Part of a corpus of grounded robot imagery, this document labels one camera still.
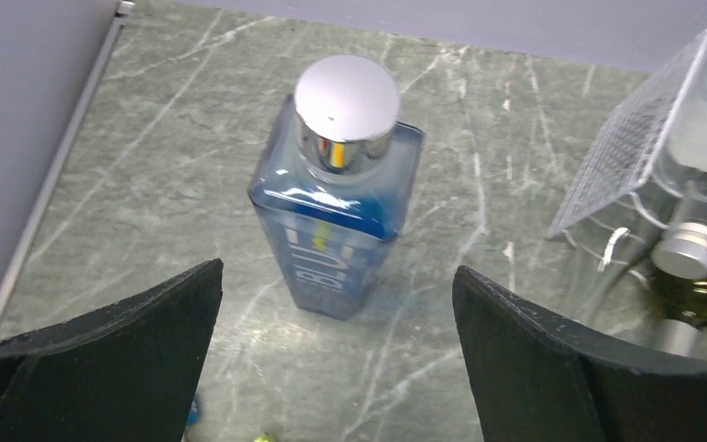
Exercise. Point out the white wire wine rack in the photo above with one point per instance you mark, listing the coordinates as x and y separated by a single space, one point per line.
623 156

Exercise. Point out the blue water bottle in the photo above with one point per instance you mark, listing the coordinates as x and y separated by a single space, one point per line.
333 183

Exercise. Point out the clear silver cap bottle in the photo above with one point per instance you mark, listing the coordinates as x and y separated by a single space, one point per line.
682 250

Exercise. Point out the dark olive wine bottle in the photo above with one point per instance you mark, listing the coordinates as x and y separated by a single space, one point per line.
684 309

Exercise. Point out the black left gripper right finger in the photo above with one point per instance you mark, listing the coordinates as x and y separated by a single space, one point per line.
538 376

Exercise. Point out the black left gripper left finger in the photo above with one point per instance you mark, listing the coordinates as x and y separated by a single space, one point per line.
124 372

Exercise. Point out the clear glass wine bottle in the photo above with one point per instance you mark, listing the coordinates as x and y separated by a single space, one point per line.
609 243

